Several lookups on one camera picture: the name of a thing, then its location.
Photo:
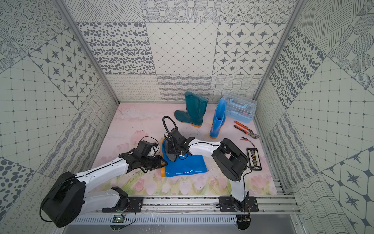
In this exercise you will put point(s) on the white ventilation grille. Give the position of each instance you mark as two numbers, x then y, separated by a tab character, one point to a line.
156	219

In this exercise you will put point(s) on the orange handled pliers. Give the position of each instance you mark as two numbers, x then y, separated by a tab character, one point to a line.
245	130

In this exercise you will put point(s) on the aluminium mounting rail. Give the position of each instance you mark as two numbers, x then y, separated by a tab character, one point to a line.
268	204

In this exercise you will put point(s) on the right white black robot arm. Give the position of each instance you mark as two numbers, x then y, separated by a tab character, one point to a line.
231	161

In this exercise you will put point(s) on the blue rubber boot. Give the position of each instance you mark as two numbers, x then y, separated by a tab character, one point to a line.
218	118
190	165

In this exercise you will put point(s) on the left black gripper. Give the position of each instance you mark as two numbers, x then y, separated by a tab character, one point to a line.
156	161

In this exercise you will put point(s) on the light blue plastic toolbox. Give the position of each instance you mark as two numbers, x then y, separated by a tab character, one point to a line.
240	108

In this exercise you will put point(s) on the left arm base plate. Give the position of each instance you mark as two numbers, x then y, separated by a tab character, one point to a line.
126	204

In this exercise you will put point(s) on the grey microfibre cloth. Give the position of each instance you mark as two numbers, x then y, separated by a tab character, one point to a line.
170	152

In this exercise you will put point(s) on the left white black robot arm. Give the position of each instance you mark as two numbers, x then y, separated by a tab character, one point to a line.
72	195

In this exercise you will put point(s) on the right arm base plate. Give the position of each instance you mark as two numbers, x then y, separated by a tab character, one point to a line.
229	204

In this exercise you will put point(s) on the green rubber boot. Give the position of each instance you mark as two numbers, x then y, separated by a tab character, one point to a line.
195	109

